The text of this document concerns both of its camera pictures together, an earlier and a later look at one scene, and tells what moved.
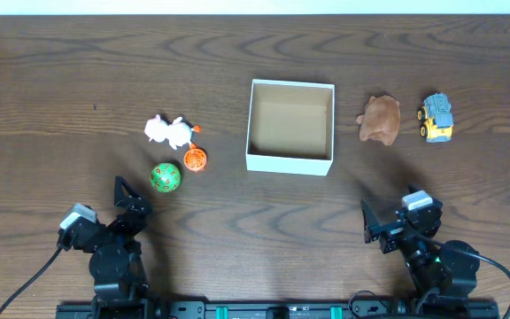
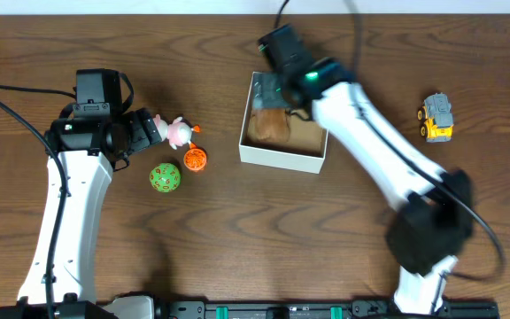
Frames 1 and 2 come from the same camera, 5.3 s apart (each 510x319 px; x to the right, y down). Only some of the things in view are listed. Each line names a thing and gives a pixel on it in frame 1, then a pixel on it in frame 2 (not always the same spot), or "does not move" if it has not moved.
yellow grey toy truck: x=436 y=118 does not move
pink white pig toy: x=178 y=134 does not move
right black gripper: x=388 y=229 -> x=268 y=91
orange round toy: x=195 y=159 does not move
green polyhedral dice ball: x=165 y=177 does not move
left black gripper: x=127 y=214 -> x=147 y=129
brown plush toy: x=381 y=120 -> x=269 y=125
